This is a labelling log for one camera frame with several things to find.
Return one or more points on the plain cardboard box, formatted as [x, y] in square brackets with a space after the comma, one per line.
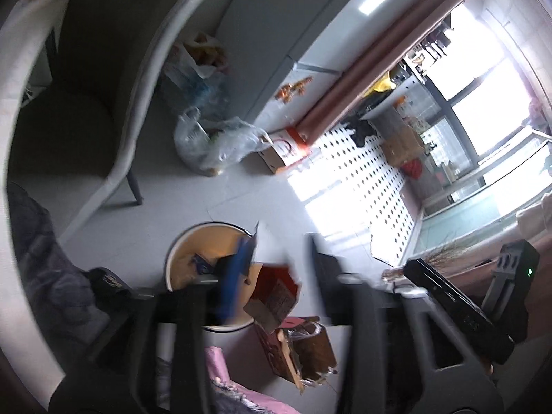
[403, 146]

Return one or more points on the dried twig bundle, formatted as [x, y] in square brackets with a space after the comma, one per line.
[444, 252]

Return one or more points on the clear plastic bag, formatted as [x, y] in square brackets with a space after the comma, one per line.
[220, 142]

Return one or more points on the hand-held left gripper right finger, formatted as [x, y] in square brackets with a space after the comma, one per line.
[321, 280]

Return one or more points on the plastic bag with bottles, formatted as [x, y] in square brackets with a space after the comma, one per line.
[198, 73]

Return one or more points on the person's dark clothing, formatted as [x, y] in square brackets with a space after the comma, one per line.
[51, 276]

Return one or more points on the black cloth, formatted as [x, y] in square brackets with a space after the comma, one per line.
[360, 131]

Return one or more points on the yellow cloth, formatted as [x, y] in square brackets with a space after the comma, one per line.
[379, 83]

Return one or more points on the red cardboard packet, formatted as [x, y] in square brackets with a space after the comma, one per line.
[276, 293]

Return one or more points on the red bag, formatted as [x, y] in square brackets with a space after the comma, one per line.
[413, 169]

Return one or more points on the white dotted floor mat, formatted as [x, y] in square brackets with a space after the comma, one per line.
[366, 189]

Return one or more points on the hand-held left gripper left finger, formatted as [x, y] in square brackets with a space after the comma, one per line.
[235, 278]

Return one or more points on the pink curtain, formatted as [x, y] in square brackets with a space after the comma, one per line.
[388, 51]

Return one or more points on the grey chair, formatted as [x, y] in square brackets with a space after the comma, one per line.
[77, 116]

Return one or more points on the orange cartoon sticker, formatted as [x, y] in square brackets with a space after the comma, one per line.
[293, 89]

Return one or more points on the torn cardboard box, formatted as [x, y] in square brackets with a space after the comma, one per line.
[310, 349]

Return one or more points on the orange white cardboard box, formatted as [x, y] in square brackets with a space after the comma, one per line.
[287, 151]

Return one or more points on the pink blanket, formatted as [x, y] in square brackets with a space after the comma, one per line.
[241, 392]

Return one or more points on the white round trash bin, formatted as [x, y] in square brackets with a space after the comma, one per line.
[194, 246]

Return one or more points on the large window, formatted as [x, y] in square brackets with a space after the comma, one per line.
[487, 77]

